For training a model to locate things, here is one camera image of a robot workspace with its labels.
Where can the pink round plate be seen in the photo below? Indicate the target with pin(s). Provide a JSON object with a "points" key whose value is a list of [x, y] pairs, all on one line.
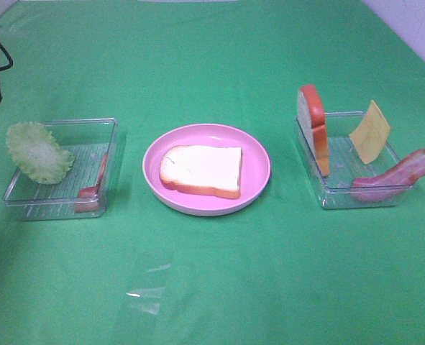
{"points": [[255, 171]]}

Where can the clear right plastic tray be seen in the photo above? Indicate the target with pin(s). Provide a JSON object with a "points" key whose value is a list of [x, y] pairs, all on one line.
{"points": [[336, 191]]}

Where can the yellow cheese slice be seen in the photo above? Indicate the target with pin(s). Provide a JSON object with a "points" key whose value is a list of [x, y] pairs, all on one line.
{"points": [[371, 134]]}

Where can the clear tape patch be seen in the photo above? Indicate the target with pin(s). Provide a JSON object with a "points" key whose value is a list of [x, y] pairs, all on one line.
{"points": [[148, 281]]}

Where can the pink curved bacon slice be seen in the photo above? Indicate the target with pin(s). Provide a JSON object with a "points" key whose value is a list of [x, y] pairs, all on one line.
{"points": [[395, 176]]}

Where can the clear plastic tray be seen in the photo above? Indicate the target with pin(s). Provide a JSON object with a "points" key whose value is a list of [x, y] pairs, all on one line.
{"points": [[87, 139], [336, 191]]}

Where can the red bacon strip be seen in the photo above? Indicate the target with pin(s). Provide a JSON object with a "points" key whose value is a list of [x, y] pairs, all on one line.
{"points": [[92, 194]]}

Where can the clear left plastic tray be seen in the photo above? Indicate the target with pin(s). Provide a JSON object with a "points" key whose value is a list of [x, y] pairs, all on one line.
{"points": [[87, 139]]}

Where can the toast bread slice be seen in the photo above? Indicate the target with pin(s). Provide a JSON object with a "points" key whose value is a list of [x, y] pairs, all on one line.
{"points": [[312, 119], [202, 170]]}

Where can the green lettuce leaf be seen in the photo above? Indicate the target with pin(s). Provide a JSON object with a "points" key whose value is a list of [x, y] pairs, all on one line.
{"points": [[37, 153]]}

